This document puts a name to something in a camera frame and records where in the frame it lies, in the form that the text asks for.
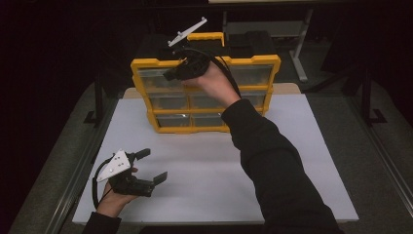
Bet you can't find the yellow drawer organizer cabinet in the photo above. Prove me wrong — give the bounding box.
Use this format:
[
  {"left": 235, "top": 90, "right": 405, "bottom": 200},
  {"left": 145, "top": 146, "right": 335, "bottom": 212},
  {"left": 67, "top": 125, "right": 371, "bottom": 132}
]
[{"left": 130, "top": 54, "right": 282, "bottom": 135}]

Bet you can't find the black metal stand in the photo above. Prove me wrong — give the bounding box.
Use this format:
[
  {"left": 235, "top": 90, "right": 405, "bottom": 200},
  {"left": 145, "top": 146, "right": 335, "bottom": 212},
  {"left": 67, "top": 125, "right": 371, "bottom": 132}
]
[
  {"left": 83, "top": 76, "right": 106, "bottom": 126},
  {"left": 359, "top": 69, "right": 388, "bottom": 126}
]

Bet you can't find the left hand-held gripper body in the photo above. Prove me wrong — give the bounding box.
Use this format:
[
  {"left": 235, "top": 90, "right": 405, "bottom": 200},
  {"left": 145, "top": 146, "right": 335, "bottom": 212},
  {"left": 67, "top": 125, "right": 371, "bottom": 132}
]
[{"left": 96, "top": 149, "right": 155, "bottom": 198}]

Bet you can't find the grid of clear drawers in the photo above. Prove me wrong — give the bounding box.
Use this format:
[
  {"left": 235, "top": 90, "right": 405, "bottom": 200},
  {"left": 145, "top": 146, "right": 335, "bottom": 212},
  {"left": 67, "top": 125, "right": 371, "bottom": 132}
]
[{"left": 149, "top": 63, "right": 274, "bottom": 129}]

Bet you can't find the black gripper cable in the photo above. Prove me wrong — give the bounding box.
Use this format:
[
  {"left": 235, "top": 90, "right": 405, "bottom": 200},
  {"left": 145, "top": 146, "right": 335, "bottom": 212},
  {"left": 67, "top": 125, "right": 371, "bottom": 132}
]
[
  {"left": 92, "top": 158, "right": 113, "bottom": 209},
  {"left": 181, "top": 48, "right": 242, "bottom": 98}
]

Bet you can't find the grey metal rail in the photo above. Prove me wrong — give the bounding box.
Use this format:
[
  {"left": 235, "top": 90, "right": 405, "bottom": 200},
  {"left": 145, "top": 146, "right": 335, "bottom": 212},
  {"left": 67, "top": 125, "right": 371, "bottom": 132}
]
[
  {"left": 344, "top": 94, "right": 413, "bottom": 209},
  {"left": 48, "top": 97, "right": 118, "bottom": 234}
]

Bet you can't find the clear plastic drawer bin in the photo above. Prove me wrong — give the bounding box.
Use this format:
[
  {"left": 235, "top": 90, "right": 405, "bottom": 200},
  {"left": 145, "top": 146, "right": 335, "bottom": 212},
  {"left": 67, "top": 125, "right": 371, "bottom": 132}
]
[{"left": 137, "top": 67, "right": 184, "bottom": 92}]

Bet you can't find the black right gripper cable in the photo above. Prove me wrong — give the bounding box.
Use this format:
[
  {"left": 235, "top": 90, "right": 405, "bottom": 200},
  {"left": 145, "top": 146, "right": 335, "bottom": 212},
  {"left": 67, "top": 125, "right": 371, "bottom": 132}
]
[{"left": 181, "top": 48, "right": 242, "bottom": 98}]

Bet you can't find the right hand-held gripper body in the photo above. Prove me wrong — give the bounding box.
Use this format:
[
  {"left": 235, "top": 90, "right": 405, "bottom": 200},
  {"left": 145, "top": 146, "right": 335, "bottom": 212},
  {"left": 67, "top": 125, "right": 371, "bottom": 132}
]
[{"left": 168, "top": 17, "right": 212, "bottom": 81}]

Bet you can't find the person's left hand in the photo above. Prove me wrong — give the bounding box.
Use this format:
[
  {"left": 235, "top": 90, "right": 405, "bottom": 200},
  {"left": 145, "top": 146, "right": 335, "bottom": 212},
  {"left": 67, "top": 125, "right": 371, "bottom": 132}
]
[{"left": 96, "top": 167, "right": 139, "bottom": 218}]

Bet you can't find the person's right hand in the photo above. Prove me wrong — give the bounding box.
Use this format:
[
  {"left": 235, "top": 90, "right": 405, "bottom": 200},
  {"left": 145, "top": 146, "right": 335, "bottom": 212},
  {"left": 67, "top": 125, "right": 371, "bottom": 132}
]
[{"left": 181, "top": 61, "right": 242, "bottom": 108}]

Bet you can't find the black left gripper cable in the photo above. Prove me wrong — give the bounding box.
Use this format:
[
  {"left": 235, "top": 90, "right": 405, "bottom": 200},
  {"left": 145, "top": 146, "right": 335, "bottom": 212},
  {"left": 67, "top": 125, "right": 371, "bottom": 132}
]
[{"left": 92, "top": 158, "right": 113, "bottom": 209}]

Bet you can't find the white desk frame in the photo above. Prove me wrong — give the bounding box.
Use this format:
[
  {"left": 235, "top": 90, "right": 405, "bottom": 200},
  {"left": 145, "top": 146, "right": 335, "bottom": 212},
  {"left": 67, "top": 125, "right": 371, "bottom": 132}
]
[{"left": 222, "top": 9, "right": 315, "bottom": 83}]

